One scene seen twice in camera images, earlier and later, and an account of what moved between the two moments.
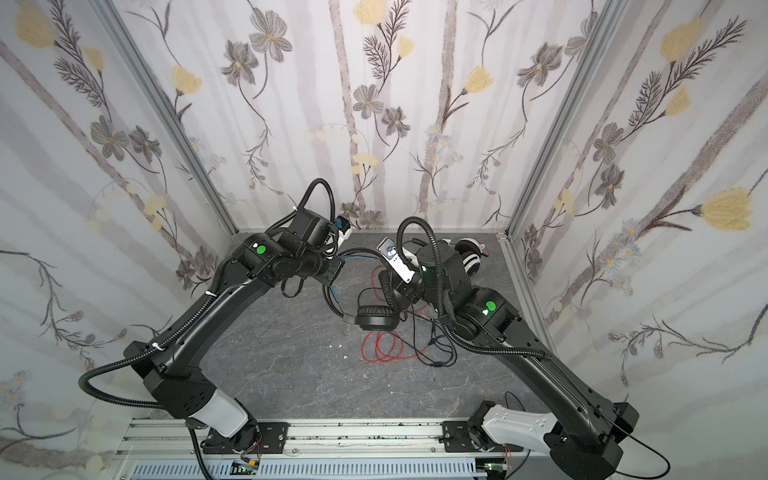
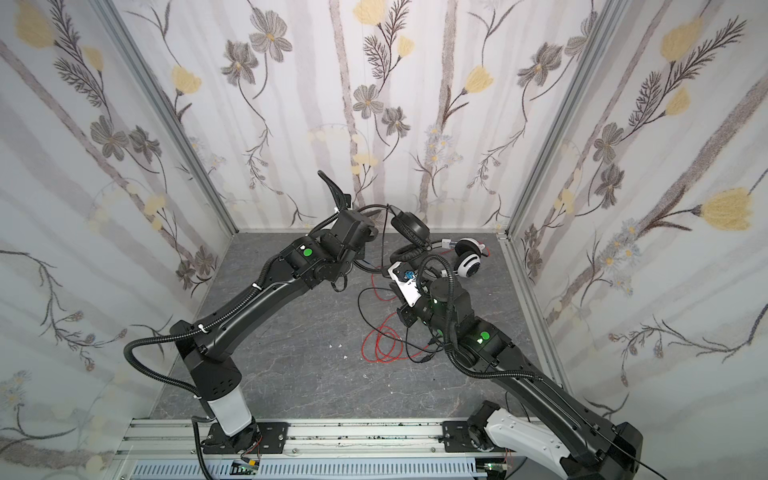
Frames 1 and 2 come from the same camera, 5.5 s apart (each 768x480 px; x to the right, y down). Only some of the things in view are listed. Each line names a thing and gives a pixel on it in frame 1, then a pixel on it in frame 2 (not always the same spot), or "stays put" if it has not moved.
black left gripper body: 332,267 to 352,215
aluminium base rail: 161,449 stays put
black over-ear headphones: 373,317 to 412,227
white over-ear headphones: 471,251 stays put
